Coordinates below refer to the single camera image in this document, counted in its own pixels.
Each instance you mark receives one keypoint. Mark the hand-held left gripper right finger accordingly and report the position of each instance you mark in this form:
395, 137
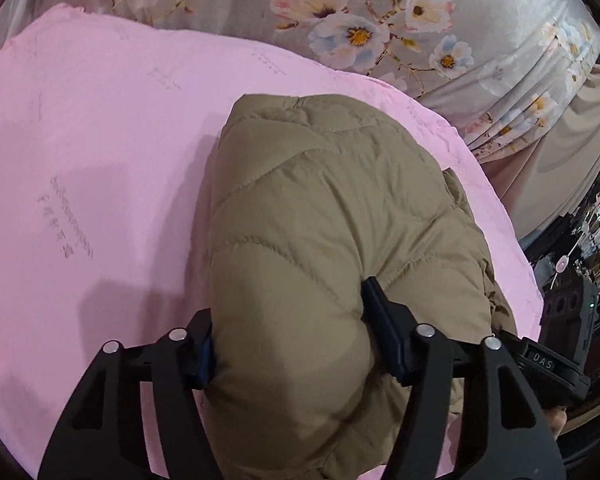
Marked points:
380, 320

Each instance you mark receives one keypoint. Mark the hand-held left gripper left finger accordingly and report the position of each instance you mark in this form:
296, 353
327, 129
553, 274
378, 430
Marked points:
205, 360

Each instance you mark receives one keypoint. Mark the khaki quilted puffer jacket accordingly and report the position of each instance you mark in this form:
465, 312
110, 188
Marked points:
320, 220

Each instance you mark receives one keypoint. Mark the person's right hand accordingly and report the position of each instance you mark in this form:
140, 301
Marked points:
557, 422

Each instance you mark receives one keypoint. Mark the round pink white gadget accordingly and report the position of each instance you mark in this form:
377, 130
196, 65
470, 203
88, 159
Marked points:
562, 264

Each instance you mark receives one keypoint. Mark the beige bed skirt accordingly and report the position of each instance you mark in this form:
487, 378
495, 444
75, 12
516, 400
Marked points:
570, 140

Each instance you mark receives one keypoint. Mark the pink blanket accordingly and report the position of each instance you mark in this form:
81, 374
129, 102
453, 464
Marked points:
90, 135

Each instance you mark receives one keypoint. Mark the grey floral bed sheet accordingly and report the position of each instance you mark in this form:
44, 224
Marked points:
480, 0

